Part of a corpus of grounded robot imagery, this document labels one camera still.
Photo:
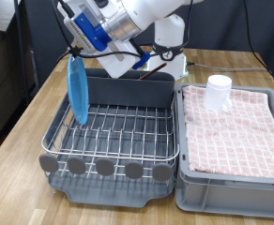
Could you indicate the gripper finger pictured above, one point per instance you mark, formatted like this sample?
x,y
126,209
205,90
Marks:
x,y
75,52

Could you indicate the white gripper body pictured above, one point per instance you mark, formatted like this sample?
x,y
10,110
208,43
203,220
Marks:
x,y
121,64

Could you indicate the red-brown wooden spoon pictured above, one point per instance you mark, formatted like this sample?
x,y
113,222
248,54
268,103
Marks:
x,y
152,70

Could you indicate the blue plate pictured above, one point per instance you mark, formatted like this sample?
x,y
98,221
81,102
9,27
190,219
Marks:
x,y
78,90

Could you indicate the grey dish drying rack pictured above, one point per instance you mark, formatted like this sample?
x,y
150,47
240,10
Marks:
x,y
112,193

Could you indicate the pink checked dish towel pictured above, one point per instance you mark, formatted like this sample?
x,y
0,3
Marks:
x,y
237,140

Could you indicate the grey cutlery holder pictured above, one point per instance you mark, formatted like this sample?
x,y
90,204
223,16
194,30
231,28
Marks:
x,y
130,90

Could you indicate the brown cardboard box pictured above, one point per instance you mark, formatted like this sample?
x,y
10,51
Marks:
x,y
2,93

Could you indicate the white mug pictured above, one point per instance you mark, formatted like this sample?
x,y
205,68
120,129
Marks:
x,y
216,93

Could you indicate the grey plastic crate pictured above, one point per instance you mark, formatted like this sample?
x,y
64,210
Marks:
x,y
237,197

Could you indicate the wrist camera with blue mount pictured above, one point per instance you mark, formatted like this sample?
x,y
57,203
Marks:
x,y
90,34

